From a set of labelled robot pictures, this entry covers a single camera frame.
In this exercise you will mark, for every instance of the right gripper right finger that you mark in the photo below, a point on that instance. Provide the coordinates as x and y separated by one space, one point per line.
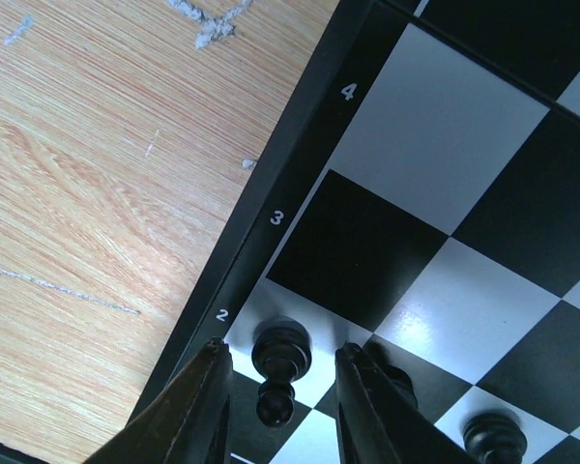
375 422

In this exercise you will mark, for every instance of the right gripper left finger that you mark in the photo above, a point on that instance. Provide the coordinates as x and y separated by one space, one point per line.
188 422

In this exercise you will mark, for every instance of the black chess piece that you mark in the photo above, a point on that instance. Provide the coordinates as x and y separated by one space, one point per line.
494 438
397 376

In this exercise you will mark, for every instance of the black pawn piece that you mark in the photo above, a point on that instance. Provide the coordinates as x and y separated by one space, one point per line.
281 354

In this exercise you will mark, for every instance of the black white chessboard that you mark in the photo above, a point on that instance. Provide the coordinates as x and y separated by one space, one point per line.
422 190

